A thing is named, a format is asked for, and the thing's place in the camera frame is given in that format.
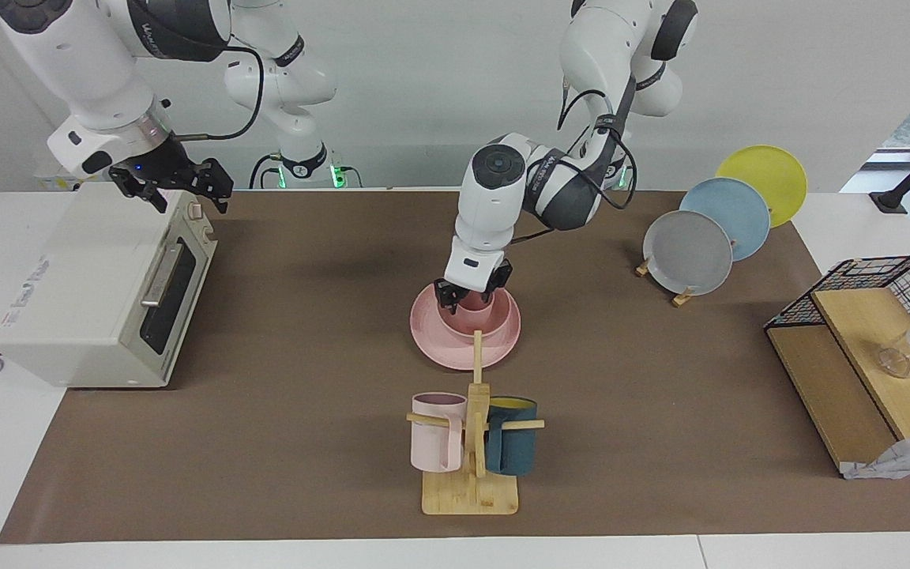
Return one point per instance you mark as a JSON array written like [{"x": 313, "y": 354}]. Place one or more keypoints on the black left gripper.
[{"x": 494, "y": 278}]

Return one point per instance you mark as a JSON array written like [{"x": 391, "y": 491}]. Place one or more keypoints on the wooden mug tree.
[{"x": 471, "y": 494}]

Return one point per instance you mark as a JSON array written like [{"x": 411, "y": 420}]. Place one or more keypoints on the brown table mat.
[{"x": 305, "y": 316}]

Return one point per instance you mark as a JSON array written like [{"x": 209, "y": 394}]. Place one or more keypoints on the pink mug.
[{"x": 435, "y": 435}]

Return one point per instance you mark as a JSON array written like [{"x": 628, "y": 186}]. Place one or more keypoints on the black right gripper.
[{"x": 156, "y": 178}]

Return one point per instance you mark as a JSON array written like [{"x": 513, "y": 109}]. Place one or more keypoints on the yellow plate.
[{"x": 771, "y": 174}]

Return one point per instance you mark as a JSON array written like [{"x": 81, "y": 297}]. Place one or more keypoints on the beige toaster oven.
[{"x": 84, "y": 292}]

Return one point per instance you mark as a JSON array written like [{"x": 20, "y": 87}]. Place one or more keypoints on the light blue plate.
[{"x": 739, "y": 213}]

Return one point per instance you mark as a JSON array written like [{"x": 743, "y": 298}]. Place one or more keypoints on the clear glass cup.
[{"x": 893, "y": 362}]

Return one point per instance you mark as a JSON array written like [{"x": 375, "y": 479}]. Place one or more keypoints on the dark teal mug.
[{"x": 512, "y": 442}]

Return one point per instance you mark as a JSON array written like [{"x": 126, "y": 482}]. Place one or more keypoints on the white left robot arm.
[{"x": 494, "y": 197}]

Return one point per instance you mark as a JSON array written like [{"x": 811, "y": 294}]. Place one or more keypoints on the wooden plate rack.
[{"x": 682, "y": 299}]

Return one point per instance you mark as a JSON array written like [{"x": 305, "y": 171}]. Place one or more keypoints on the grey plate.
[{"x": 688, "y": 253}]

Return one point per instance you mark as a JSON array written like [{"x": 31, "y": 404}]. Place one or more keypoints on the pink speckled plate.
[{"x": 439, "y": 340}]

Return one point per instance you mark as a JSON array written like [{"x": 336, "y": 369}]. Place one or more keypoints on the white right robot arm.
[{"x": 92, "y": 71}]

